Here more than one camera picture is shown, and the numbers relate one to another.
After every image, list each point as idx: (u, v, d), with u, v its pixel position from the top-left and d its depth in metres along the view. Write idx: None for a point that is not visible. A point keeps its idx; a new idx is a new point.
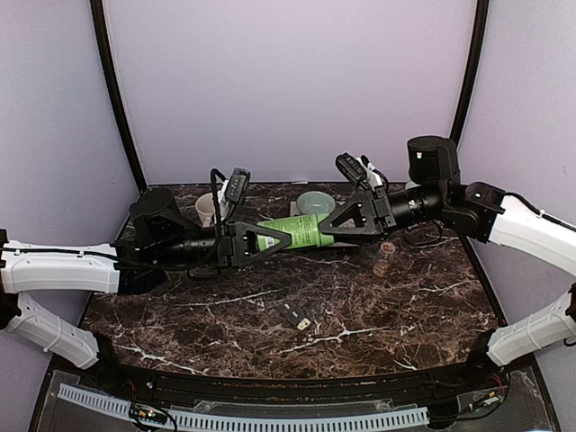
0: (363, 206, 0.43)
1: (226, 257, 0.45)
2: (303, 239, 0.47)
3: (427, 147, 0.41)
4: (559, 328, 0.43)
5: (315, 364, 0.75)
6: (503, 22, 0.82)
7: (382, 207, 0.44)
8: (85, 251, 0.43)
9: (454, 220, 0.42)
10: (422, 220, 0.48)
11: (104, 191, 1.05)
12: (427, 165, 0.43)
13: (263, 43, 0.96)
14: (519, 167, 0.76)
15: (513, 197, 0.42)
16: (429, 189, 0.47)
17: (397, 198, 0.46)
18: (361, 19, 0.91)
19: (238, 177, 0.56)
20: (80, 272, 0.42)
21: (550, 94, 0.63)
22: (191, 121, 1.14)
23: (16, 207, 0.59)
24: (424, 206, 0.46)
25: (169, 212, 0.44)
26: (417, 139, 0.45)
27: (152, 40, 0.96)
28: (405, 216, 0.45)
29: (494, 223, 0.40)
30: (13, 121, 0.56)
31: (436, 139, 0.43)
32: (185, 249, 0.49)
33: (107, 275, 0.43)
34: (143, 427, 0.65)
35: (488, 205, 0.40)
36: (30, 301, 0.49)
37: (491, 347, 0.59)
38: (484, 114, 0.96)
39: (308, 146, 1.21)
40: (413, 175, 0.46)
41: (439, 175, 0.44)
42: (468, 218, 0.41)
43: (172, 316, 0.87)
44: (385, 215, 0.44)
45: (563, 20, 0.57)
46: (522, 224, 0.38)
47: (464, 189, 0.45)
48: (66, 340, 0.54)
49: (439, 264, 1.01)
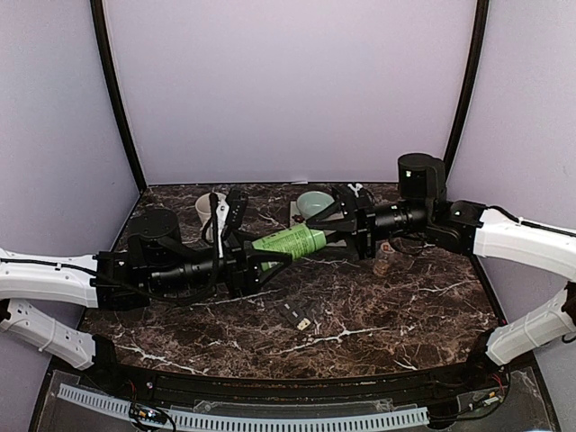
0: (346, 203, 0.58)
1: (238, 287, 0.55)
2: (301, 247, 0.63)
3: (417, 167, 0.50)
4: (554, 325, 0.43)
5: (315, 364, 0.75)
6: (503, 22, 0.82)
7: (363, 202, 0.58)
8: (63, 264, 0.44)
9: (437, 238, 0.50)
10: (409, 230, 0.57)
11: (103, 191, 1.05)
12: (415, 184, 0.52)
13: (263, 42, 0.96)
14: (520, 168, 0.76)
15: (495, 210, 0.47)
16: (415, 203, 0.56)
17: (383, 210, 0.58)
18: (361, 19, 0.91)
19: (236, 202, 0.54)
20: (57, 284, 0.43)
21: (550, 95, 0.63)
22: (192, 121, 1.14)
23: (17, 207, 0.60)
24: (408, 218, 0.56)
25: (166, 238, 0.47)
26: (409, 157, 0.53)
27: (151, 40, 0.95)
28: (390, 224, 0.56)
29: (476, 236, 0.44)
30: (13, 121, 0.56)
31: (427, 161, 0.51)
32: (186, 274, 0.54)
33: (85, 291, 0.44)
34: (143, 427, 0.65)
35: (467, 221, 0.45)
36: (22, 304, 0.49)
37: (490, 348, 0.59)
38: (484, 114, 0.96)
39: (308, 146, 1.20)
40: (403, 191, 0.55)
41: (426, 194, 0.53)
42: (451, 236, 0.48)
43: (173, 316, 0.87)
44: (366, 209, 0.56)
45: (563, 18, 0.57)
46: (500, 233, 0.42)
47: (451, 206, 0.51)
48: (59, 343, 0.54)
49: (439, 264, 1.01)
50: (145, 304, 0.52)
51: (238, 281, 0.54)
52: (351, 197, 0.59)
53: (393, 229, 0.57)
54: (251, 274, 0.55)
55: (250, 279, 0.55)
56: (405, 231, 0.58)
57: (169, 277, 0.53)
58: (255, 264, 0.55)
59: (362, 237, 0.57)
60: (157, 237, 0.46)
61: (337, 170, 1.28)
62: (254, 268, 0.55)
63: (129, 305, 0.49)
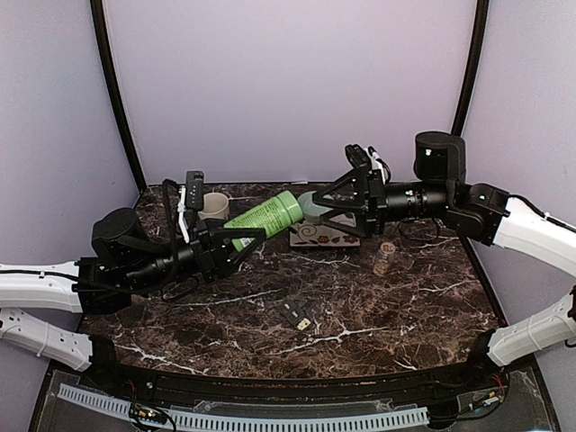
0: (356, 181, 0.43)
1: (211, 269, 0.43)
2: (275, 224, 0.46)
3: (436, 144, 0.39)
4: (559, 329, 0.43)
5: (315, 364, 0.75)
6: (503, 22, 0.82)
7: (377, 187, 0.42)
8: (47, 271, 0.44)
9: (459, 223, 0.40)
10: (423, 216, 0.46)
11: (104, 190, 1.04)
12: (433, 164, 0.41)
13: (263, 43, 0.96)
14: (519, 168, 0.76)
15: (517, 200, 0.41)
16: (434, 186, 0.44)
17: (396, 189, 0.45)
18: (361, 20, 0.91)
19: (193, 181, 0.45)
20: (40, 292, 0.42)
21: (551, 95, 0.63)
22: (192, 121, 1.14)
23: (17, 208, 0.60)
24: (423, 201, 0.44)
25: (128, 237, 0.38)
26: (427, 133, 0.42)
27: (152, 40, 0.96)
28: (401, 208, 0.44)
29: (499, 226, 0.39)
30: (13, 121, 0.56)
31: (446, 137, 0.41)
32: (160, 269, 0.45)
33: (67, 297, 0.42)
34: (143, 427, 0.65)
35: (494, 208, 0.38)
36: (14, 310, 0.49)
37: (492, 349, 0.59)
38: (485, 114, 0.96)
39: (308, 146, 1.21)
40: (418, 170, 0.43)
41: (445, 175, 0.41)
42: (473, 221, 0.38)
43: (172, 316, 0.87)
44: (378, 195, 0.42)
45: (562, 20, 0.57)
46: (526, 228, 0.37)
47: (468, 190, 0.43)
48: (54, 346, 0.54)
49: (439, 264, 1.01)
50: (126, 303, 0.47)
51: (209, 263, 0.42)
52: (365, 177, 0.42)
53: (403, 213, 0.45)
54: (221, 254, 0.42)
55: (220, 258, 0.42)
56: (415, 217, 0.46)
57: (144, 275, 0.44)
58: (222, 242, 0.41)
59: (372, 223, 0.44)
60: (115, 236, 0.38)
61: (337, 170, 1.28)
62: (223, 247, 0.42)
63: (111, 309, 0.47)
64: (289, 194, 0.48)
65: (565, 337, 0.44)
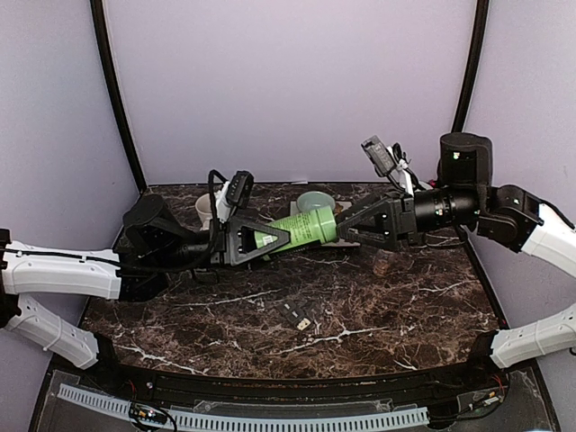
0: (387, 218, 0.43)
1: (220, 253, 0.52)
2: (304, 235, 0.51)
3: (463, 147, 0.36)
4: (568, 337, 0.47)
5: (315, 363, 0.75)
6: (503, 22, 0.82)
7: (409, 223, 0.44)
8: (87, 256, 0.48)
9: (491, 229, 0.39)
10: (452, 222, 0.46)
11: (104, 191, 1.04)
12: (462, 168, 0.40)
13: (262, 43, 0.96)
14: (520, 167, 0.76)
15: (546, 206, 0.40)
16: (462, 190, 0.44)
17: (422, 199, 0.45)
18: (361, 19, 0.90)
19: (238, 179, 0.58)
20: (80, 276, 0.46)
21: (551, 95, 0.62)
22: (192, 121, 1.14)
23: (17, 208, 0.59)
24: (451, 208, 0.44)
25: (158, 220, 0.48)
26: (453, 133, 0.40)
27: (151, 40, 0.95)
28: (429, 220, 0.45)
29: (530, 233, 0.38)
30: (12, 121, 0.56)
31: (476, 137, 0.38)
32: (184, 254, 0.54)
33: (108, 282, 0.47)
34: (143, 427, 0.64)
35: (528, 214, 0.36)
36: (30, 301, 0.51)
37: (496, 352, 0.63)
38: (485, 114, 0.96)
39: (308, 145, 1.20)
40: (446, 173, 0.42)
41: (475, 178, 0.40)
42: (507, 226, 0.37)
43: (172, 316, 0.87)
44: (409, 230, 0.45)
45: (563, 19, 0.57)
46: (559, 238, 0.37)
47: (496, 192, 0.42)
48: (65, 340, 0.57)
49: (439, 264, 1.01)
50: (161, 290, 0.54)
51: (221, 243, 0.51)
52: (397, 213, 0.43)
53: (433, 223, 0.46)
54: (238, 240, 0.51)
55: (234, 245, 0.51)
56: (444, 224, 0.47)
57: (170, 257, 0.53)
58: (239, 229, 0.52)
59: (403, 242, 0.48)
60: (149, 220, 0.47)
61: (337, 170, 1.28)
62: (238, 235, 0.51)
63: (148, 296, 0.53)
64: (325, 211, 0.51)
65: (571, 343, 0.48)
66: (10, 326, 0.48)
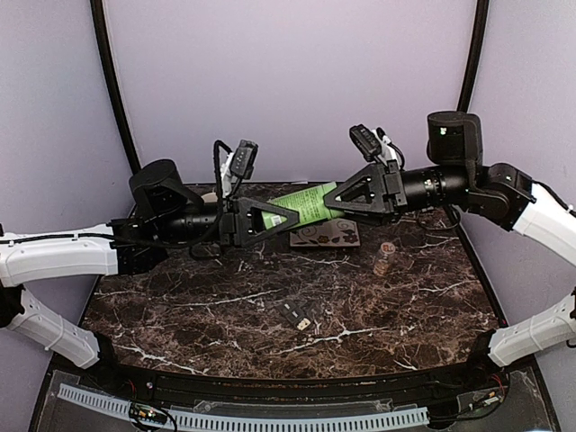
0: (372, 180, 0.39)
1: (229, 235, 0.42)
2: (312, 215, 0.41)
3: (451, 121, 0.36)
4: (562, 329, 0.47)
5: (314, 364, 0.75)
6: (503, 22, 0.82)
7: (396, 184, 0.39)
8: (80, 233, 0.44)
9: (482, 206, 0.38)
10: (441, 203, 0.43)
11: (103, 190, 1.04)
12: (449, 144, 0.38)
13: (263, 43, 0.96)
14: (520, 167, 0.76)
15: (538, 187, 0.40)
16: (453, 171, 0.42)
17: (412, 175, 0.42)
18: (361, 19, 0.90)
19: (243, 150, 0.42)
20: (75, 255, 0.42)
21: (551, 95, 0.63)
22: (192, 121, 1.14)
23: (16, 207, 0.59)
24: (441, 187, 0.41)
25: (171, 182, 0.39)
26: (439, 113, 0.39)
27: (152, 40, 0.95)
28: (419, 194, 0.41)
29: (522, 211, 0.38)
30: (11, 121, 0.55)
31: (462, 115, 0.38)
32: (186, 227, 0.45)
33: (102, 255, 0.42)
34: (143, 427, 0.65)
35: (521, 192, 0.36)
36: (32, 300, 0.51)
37: (493, 350, 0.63)
38: (485, 113, 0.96)
39: (308, 145, 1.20)
40: (436, 152, 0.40)
41: (463, 155, 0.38)
42: (499, 202, 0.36)
43: (173, 316, 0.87)
44: (396, 193, 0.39)
45: (564, 20, 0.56)
46: (550, 218, 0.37)
47: (487, 172, 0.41)
48: (67, 339, 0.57)
49: (439, 264, 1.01)
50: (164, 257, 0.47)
51: (230, 225, 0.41)
52: (380, 175, 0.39)
53: (422, 204, 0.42)
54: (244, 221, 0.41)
55: (243, 229, 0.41)
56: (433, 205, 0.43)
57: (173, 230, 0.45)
58: (248, 210, 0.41)
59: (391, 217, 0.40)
60: (160, 181, 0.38)
61: (337, 170, 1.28)
62: (248, 214, 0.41)
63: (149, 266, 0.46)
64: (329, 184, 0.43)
65: (566, 337, 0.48)
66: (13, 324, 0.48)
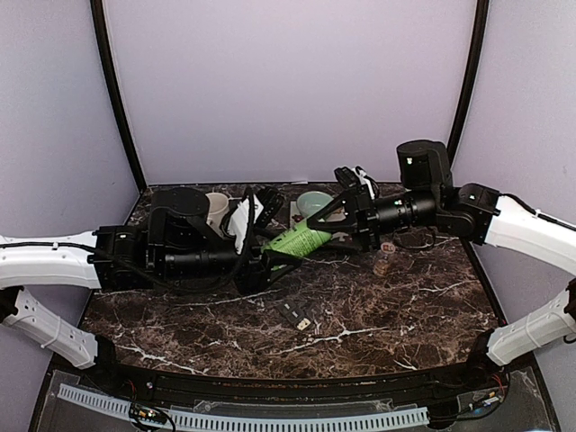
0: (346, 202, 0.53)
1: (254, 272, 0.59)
2: None
3: (418, 152, 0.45)
4: (558, 326, 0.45)
5: (314, 364, 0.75)
6: (503, 22, 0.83)
7: (364, 201, 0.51)
8: (60, 243, 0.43)
9: (450, 224, 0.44)
10: (418, 224, 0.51)
11: (103, 191, 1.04)
12: (418, 169, 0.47)
13: (263, 43, 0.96)
14: (519, 167, 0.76)
15: (508, 197, 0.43)
16: (424, 194, 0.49)
17: (387, 202, 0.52)
18: (361, 18, 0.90)
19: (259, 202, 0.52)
20: (51, 265, 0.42)
21: (550, 95, 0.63)
22: (192, 121, 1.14)
23: (17, 208, 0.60)
24: (413, 210, 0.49)
25: (195, 219, 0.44)
26: (406, 144, 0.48)
27: (152, 40, 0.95)
28: (391, 218, 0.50)
29: (490, 225, 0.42)
30: (12, 121, 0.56)
31: (426, 145, 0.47)
32: (201, 261, 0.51)
33: (83, 268, 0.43)
34: (143, 427, 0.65)
35: (484, 207, 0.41)
36: (29, 300, 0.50)
37: (491, 349, 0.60)
38: (485, 113, 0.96)
39: (308, 145, 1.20)
40: (406, 179, 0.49)
41: (430, 180, 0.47)
42: (464, 221, 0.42)
43: (173, 316, 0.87)
44: (367, 210, 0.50)
45: (563, 19, 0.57)
46: (519, 226, 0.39)
47: (459, 191, 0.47)
48: (63, 341, 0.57)
49: (439, 264, 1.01)
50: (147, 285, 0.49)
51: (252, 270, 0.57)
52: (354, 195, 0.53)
53: (398, 224, 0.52)
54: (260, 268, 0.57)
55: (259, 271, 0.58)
56: (409, 225, 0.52)
57: (182, 262, 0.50)
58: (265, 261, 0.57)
59: (364, 236, 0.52)
60: (185, 216, 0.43)
61: None
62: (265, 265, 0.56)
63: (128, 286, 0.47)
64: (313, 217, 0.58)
65: (562, 333, 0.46)
66: (7, 323, 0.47)
